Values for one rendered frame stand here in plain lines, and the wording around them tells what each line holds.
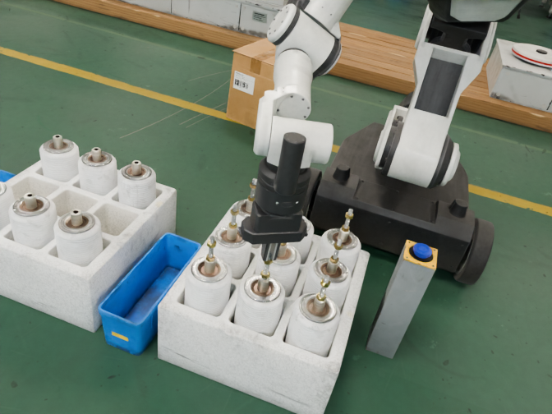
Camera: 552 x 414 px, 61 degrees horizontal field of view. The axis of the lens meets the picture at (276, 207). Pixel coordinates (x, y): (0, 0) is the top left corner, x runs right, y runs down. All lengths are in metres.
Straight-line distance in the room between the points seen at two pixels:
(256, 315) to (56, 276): 0.46
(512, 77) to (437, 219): 1.57
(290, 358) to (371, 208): 0.59
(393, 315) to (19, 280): 0.87
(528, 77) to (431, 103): 1.64
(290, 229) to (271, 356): 0.28
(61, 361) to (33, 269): 0.21
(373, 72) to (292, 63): 1.94
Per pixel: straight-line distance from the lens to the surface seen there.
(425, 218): 1.43
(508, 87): 2.89
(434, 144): 1.20
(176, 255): 1.31
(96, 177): 1.31
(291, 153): 0.70
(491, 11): 1.16
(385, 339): 1.22
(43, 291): 1.22
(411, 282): 1.08
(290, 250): 1.07
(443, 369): 1.31
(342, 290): 1.04
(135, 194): 1.26
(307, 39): 0.92
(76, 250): 1.11
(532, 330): 1.55
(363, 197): 1.42
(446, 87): 1.29
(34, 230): 1.17
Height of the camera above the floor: 0.95
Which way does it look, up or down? 36 degrees down
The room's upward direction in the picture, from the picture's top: 11 degrees clockwise
